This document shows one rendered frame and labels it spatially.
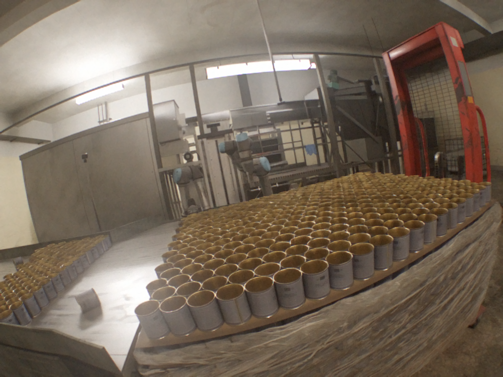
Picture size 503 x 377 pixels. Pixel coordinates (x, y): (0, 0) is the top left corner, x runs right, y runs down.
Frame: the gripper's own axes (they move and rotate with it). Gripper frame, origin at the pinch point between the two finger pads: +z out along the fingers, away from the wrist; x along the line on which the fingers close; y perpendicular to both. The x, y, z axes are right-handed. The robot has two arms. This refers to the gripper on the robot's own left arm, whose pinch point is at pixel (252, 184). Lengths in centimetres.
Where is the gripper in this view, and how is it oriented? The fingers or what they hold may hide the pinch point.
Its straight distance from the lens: 141.8
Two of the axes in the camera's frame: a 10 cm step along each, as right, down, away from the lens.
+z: 2.1, 9.7, 1.4
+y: 9.6, -2.3, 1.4
